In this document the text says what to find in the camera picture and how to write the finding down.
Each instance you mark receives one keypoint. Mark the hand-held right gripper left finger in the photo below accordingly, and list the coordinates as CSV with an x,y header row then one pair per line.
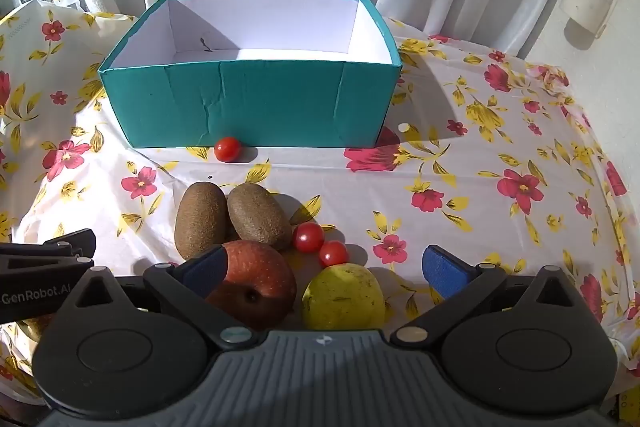
x,y
202,274

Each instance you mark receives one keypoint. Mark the red cherry tomato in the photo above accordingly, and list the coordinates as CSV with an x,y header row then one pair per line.
x,y
308,238
228,149
334,254

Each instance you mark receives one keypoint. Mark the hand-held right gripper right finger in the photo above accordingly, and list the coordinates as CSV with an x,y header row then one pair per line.
x,y
445,272

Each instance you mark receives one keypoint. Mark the red apple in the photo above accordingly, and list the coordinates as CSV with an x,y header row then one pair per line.
x,y
260,272

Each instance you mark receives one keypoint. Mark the brown kiwi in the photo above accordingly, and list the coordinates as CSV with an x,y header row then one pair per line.
x,y
200,217
260,217

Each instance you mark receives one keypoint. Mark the floral plastic tablecloth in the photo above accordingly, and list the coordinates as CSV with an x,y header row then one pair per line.
x,y
475,217

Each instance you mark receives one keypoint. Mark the yellow pear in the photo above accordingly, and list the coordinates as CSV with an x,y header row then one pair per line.
x,y
345,297

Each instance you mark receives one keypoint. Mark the teal cardboard box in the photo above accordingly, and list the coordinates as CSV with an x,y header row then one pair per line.
x,y
260,102

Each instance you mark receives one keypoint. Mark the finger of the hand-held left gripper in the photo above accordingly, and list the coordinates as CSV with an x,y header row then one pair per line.
x,y
70,242

